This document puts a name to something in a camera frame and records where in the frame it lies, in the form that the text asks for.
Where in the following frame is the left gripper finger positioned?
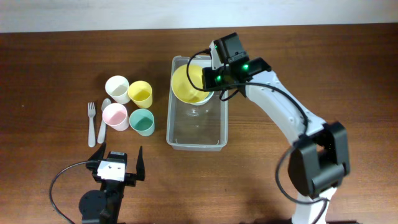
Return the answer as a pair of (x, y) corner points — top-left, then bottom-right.
(88, 142), (106, 161)
(136, 146), (145, 181)

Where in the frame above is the yellow plastic bowl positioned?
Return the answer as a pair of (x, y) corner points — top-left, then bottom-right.
(171, 65), (209, 103)

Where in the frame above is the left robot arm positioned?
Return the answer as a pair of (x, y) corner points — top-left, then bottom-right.
(78, 142), (146, 224)

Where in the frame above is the grey plastic spoon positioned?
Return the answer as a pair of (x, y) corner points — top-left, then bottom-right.
(97, 98), (111, 144)

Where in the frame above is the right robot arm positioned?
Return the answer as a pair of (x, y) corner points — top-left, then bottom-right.
(202, 33), (351, 223)

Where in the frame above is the grey plastic fork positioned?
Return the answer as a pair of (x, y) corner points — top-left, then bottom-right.
(88, 102), (96, 147)

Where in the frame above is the pink plastic cup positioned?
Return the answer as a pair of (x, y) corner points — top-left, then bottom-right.
(102, 103), (129, 131)

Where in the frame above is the green plastic cup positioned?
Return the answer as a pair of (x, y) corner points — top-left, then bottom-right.
(129, 109), (155, 137)

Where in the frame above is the white plastic cup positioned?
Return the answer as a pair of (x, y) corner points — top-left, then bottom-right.
(105, 75), (131, 105)

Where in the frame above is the yellow plastic cup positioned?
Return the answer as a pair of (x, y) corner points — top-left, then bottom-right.
(127, 80), (153, 109)

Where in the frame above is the clear plastic container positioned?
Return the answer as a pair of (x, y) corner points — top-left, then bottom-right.
(165, 55), (228, 152)

